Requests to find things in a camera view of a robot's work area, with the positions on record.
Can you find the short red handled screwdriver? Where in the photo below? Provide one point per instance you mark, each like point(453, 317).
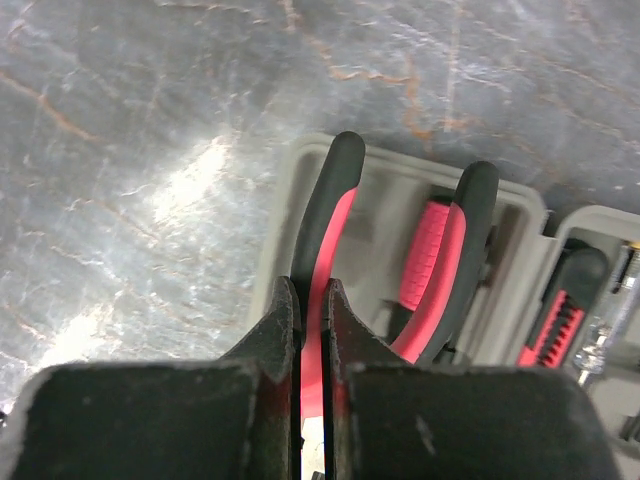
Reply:
point(418, 267)

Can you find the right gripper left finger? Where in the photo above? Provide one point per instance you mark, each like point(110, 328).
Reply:
point(235, 417)

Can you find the red black utility knife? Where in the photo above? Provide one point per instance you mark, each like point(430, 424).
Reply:
point(577, 279)

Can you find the clear voltage tester screwdriver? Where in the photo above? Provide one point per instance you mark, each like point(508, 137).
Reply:
point(614, 311)

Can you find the red black pliers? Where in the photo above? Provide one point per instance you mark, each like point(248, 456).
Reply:
point(441, 311)

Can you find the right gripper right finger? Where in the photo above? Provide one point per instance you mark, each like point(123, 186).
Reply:
point(387, 419)

